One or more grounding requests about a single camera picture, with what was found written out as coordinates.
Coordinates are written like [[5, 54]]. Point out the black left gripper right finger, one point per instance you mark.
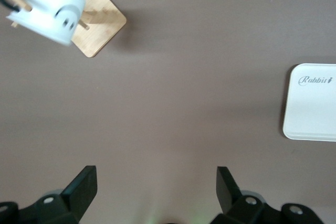
[[246, 211]]

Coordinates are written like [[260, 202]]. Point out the cream plastic tray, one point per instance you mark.
[[312, 108]]

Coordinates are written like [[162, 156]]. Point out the brown table cover mat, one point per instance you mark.
[[168, 103]]

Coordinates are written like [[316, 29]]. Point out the wooden cup rack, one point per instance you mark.
[[102, 24]]

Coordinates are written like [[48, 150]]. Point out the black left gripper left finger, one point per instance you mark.
[[60, 208]]

